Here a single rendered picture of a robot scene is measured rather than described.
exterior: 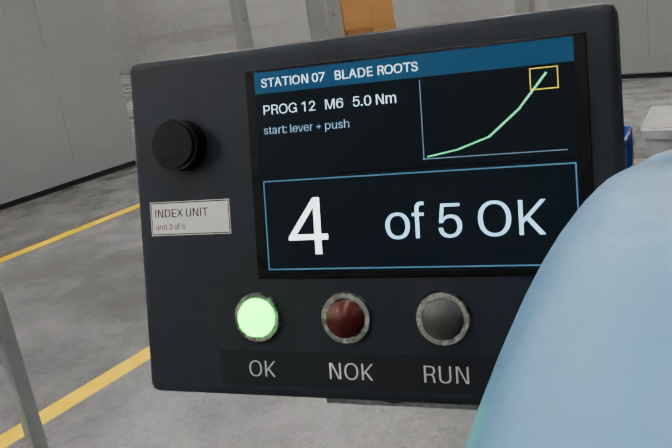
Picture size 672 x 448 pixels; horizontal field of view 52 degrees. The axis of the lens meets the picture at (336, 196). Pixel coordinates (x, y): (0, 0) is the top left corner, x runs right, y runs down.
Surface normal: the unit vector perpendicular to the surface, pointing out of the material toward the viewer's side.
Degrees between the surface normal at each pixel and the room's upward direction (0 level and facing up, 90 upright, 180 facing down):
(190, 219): 75
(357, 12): 90
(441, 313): 70
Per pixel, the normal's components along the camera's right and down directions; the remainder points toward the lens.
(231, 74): -0.32, 0.04
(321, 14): -0.58, 0.30
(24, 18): 0.80, 0.05
